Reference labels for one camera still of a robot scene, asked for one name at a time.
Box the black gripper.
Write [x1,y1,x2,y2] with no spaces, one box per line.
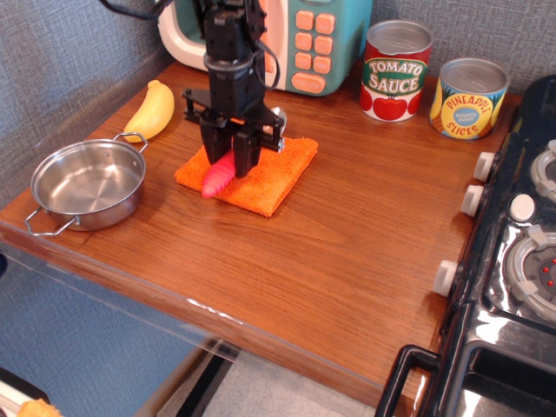
[182,60,286,177]

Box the red handled metal spoon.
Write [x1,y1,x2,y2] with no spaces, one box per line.
[201,107,287,198]

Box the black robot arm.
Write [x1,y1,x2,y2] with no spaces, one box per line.
[182,1,285,177]

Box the orange folded cloth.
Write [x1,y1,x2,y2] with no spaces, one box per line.
[175,137,318,218]

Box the yellow toy banana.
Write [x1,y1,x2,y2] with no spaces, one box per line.
[123,80,175,143]

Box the teal toy microwave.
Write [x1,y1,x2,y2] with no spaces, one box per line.
[158,0,373,96]

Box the small steel pot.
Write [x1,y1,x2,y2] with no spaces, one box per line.
[24,132,149,236]

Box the tomato sauce can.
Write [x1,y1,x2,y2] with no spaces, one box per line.
[360,20,434,122]

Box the pineapple slices can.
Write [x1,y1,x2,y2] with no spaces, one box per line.
[429,57,510,141]

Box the white stove knob middle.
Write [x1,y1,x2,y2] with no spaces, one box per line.
[460,185,484,217]

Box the white stove knob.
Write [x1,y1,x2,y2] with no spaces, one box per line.
[473,152,496,182]
[433,260,459,297]
[460,185,484,217]

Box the white stove knob lower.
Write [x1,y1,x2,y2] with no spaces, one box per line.
[433,260,459,297]

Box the white stove knob upper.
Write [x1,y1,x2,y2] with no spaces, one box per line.
[473,152,496,182]

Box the orange object bottom left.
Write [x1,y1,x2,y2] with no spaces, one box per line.
[17,399,62,417]

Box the black toy stove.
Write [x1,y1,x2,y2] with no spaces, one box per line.
[375,76,555,416]

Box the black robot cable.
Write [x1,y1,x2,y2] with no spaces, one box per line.
[98,0,175,21]

